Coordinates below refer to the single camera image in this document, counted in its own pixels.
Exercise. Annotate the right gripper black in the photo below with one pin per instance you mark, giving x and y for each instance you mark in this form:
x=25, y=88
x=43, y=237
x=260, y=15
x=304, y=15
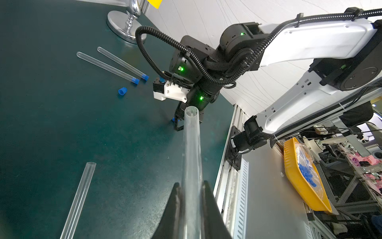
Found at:
x=186, y=115

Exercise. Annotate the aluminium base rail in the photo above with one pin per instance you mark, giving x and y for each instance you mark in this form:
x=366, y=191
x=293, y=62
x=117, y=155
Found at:
x=227, y=182

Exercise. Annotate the clear test tube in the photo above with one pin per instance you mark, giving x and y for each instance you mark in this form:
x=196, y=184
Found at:
x=191, y=186
x=119, y=61
x=78, y=202
x=104, y=66

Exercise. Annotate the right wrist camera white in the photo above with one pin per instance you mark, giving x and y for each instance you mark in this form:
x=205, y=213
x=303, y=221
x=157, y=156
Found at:
x=163, y=90

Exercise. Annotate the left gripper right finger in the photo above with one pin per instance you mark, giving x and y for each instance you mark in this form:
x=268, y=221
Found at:
x=213, y=224

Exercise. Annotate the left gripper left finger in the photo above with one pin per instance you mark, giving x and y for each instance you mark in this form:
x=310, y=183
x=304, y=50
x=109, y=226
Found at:
x=168, y=227

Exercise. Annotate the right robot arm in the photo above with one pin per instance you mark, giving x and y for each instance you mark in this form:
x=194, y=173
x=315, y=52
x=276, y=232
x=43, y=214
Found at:
x=345, y=49

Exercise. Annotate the white slotted cable duct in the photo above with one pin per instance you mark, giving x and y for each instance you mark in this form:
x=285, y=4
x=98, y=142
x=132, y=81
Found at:
x=242, y=202

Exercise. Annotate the yellow tray with stoppers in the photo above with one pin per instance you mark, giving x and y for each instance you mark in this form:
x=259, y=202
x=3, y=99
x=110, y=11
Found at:
x=304, y=177

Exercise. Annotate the chrome cup holder stand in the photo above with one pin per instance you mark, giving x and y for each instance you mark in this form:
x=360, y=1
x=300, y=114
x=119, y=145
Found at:
x=125, y=25

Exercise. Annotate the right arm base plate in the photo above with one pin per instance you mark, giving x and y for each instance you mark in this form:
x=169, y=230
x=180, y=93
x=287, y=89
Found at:
x=235, y=142

